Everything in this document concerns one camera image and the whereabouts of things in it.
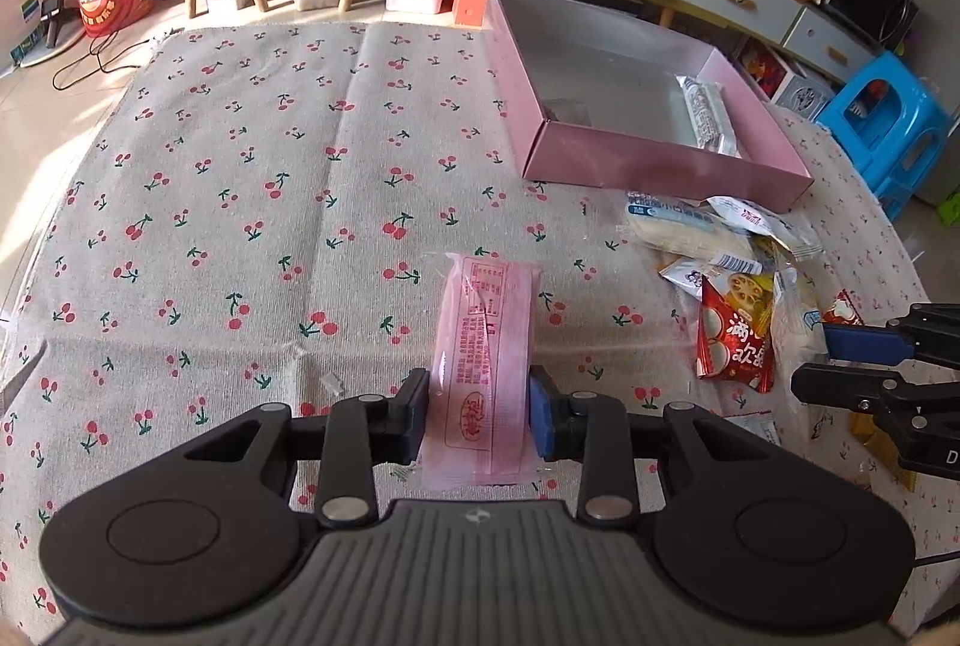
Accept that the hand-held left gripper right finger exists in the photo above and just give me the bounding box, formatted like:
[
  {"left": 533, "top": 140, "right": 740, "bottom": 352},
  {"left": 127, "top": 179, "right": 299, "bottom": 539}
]
[{"left": 527, "top": 365, "right": 786, "bottom": 530}]

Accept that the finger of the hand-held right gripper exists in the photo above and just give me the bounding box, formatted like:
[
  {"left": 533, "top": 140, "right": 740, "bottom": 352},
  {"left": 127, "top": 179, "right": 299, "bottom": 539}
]
[
  {"left": 823, "top": 305, "right": 960, "bottom": 369},
  {"left": 791, "top": 361, "right": 960, "bottom": 446}
]

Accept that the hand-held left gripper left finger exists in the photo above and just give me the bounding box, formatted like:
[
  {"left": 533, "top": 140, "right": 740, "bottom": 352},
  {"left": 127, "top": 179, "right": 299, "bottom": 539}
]
[{"left": 176, "top": 367, "right": 434, "bottom": 531}]

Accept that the long bread packet blue label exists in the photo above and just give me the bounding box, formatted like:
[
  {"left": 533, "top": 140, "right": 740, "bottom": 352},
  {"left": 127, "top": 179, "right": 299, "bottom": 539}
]
[{"left": 771, "top": 267, "right": 827, "bottom": 384}]

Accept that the small white snack packet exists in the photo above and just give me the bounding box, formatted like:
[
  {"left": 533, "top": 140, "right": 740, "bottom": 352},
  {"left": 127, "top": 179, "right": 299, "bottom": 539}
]
[{"left": 720, "top": 412, "right": 782, "bottom": 450}]

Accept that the pink snack packet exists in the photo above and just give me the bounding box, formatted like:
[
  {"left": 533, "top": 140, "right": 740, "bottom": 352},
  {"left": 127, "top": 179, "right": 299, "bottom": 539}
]
[{"left": 420, "top": 250, "right": 545, "bottom": 488}]

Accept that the white packet red logo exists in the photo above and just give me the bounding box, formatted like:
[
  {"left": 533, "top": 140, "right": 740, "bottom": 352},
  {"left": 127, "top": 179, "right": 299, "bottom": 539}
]
[{"left": 705, "top": 196, "right": 824, "bottom": 261}]

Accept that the orange white barcode packet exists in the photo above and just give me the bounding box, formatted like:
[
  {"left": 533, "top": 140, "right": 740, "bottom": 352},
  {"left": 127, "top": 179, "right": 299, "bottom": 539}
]
[{"left": 658, "top": 252, "right": 773, "bottom": 300}]

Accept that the large bread packet blue label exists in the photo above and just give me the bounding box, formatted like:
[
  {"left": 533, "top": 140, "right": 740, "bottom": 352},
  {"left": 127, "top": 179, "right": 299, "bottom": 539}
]
[{"left": 626, "top": 190, "right": 755, "bottom": 262}]

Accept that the pink cardboard box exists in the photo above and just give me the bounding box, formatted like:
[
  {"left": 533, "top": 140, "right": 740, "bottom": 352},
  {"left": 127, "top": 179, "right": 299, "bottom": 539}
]
[{"left": 484, "top": 0, "right": 815, "bottom": 214}]

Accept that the silver white snack packet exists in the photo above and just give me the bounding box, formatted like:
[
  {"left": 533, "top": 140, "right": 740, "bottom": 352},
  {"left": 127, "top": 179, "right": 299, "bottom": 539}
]
[{"left": 675, "top": 74, "right": 742, "bottom": 158}]

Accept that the blue plastic stool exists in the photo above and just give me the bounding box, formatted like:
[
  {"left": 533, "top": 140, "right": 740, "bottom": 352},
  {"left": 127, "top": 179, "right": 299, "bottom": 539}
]
[{"left": 812, "top": 50, "right": 960, "bottom": 221}]

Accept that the white printed crate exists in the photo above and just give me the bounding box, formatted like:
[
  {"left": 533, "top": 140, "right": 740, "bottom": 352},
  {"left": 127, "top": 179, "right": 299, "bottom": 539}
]
[{"left": 772, "top": 68, "right": 839, "bottom": 120}]

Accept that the cherry print cloth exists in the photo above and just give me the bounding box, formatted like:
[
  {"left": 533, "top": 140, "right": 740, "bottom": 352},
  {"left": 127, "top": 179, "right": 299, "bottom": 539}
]
[{"left": 0, "top": 20, "right": 935, "bottom": 646}]

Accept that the red toy box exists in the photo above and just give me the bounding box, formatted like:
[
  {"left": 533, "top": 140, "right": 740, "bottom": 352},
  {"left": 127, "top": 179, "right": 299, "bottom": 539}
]
[{"left": 731, "top": 37, "right": 797, "bottom": 100}]

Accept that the black device on white base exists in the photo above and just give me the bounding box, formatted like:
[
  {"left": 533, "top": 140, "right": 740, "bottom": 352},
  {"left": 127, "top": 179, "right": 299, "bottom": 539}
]
[{"left": 19, "top": 0, "right": 89, "bottom": 70}]

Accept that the white shopping bag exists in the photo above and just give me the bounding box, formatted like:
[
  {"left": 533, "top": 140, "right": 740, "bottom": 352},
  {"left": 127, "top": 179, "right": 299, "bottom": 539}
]
[{"left": 0, "top": 0, "right": 44, "bottom": 79}]

